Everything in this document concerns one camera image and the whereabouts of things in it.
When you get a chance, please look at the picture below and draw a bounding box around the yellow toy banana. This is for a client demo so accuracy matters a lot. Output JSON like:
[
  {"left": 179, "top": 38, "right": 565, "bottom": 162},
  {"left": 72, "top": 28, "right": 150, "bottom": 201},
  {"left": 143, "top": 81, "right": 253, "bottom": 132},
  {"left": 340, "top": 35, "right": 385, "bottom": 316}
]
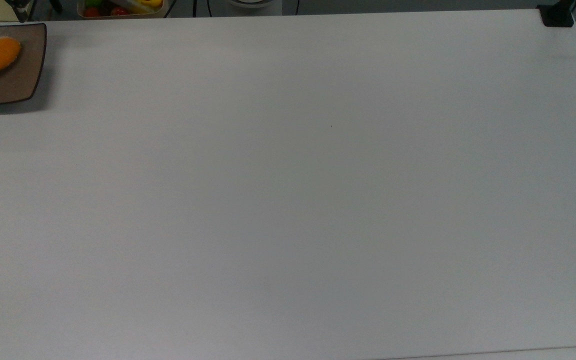
[{"left": 127, "top": 0, "right": 164, "bottom": 14}]

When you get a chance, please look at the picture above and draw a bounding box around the beige box of toy fruit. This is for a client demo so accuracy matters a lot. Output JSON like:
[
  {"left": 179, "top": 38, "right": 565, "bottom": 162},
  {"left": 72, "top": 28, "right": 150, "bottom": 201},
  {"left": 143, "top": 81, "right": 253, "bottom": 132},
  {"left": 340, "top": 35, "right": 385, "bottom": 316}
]
[{"left": 77, "top": 0, "right": 169, "bottom": 20}]

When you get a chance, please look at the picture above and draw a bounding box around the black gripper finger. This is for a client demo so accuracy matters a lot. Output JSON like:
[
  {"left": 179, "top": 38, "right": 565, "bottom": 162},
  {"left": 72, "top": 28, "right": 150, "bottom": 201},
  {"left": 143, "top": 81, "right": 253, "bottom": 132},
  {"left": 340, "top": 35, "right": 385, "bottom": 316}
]
[{"left": 10, "top": 0, "right": 33, "bottom": 24}]

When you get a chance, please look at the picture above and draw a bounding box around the black table clamp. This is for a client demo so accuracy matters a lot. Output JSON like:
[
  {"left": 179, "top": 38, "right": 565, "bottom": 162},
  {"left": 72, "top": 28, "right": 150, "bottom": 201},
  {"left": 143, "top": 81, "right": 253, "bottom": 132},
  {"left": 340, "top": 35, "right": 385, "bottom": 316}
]
[{"left": 536, "top": 0, "right": 576, "bottom": 28}]

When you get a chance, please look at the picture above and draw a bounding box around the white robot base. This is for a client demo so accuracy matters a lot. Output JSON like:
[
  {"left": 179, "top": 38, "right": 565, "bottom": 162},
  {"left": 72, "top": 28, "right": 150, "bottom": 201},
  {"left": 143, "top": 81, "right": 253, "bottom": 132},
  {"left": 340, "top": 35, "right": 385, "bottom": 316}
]
[{"left": 226, "top": 0, "right": 283, "bottom": 16}]

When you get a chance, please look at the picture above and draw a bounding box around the brown square ceramic plate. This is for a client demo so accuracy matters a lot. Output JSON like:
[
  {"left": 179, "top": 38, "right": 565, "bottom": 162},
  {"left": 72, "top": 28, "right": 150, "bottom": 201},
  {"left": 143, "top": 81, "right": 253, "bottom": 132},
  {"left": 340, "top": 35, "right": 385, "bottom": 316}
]
[{"left": 0, "top": 23, "right": 47, "bottom": 107}]

